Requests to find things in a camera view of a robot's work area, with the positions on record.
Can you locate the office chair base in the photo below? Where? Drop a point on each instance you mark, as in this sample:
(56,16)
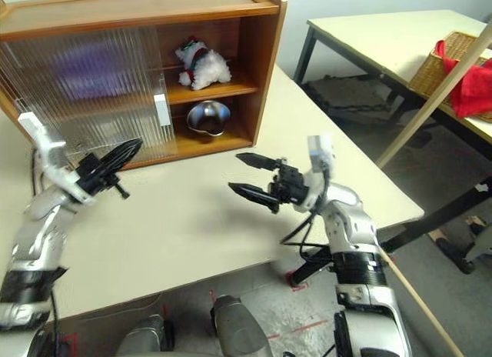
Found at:
(480,247)

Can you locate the black floor mat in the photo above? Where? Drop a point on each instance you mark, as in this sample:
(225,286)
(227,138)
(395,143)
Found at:
(346,95)

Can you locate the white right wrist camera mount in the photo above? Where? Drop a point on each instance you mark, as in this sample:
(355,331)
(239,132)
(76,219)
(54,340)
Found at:
(319,149)

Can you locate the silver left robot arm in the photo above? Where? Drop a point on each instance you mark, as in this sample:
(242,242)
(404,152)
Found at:
(34,234)

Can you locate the brown wooden cabinet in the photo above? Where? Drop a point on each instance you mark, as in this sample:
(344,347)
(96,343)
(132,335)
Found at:
(134,7)

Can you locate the black table leg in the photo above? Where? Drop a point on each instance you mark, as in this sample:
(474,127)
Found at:
(307,268)

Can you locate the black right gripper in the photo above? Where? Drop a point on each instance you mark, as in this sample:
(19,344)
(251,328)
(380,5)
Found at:
(290,185)

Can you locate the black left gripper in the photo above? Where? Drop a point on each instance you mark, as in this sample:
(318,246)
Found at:
(94,178)

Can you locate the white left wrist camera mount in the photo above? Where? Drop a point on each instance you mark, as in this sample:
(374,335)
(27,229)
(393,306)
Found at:
(50,149)

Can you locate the woven wicker basket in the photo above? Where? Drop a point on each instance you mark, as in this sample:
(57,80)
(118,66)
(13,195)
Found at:
(430,72)

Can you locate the grey rounded robot leg shell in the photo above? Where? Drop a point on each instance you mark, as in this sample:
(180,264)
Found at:
(146,334)
(238,326)

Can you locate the stainless steel bowl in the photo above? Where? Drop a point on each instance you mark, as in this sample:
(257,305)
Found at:
(207,116)

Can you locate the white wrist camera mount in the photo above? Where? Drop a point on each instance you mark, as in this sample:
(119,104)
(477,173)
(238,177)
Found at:
(319,149)
(50,149)

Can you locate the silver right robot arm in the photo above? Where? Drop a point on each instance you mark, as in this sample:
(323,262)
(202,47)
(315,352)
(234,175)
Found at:
(353,226)

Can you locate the red cloth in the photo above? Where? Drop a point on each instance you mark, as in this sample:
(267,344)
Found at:
(473,91)

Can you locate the purple tissue pack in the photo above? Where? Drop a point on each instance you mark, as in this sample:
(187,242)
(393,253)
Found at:
(88,72)

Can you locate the ribbed clear sliding door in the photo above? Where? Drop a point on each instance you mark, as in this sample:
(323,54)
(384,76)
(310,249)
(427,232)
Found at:
(167,141)
(23,76)

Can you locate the light wooden pole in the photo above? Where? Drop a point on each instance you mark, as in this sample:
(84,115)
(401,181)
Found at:
(434,99)

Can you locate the beige table black frame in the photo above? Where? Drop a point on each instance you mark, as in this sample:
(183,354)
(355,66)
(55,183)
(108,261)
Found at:
(384,30)

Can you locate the white plush toy christmas sweater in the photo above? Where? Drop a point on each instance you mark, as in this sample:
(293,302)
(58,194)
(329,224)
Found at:
(209,70)

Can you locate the thin wooden stick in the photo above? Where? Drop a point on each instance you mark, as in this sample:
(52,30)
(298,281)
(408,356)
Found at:
(419,301)

